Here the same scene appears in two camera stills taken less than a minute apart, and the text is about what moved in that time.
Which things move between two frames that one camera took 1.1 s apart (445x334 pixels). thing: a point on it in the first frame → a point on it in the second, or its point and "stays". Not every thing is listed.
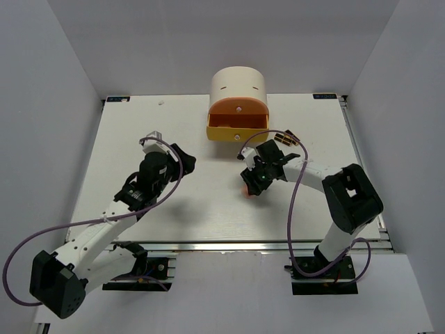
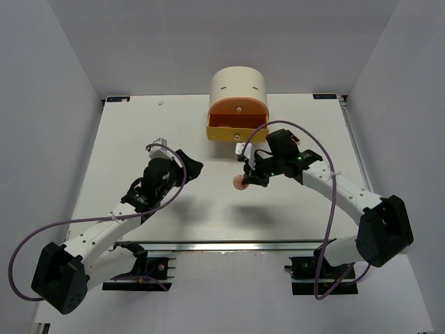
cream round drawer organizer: [238, 81] stays
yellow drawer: [237, 127] stays
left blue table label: [111, 99] stays
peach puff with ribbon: [245, 190] → [238, 182]
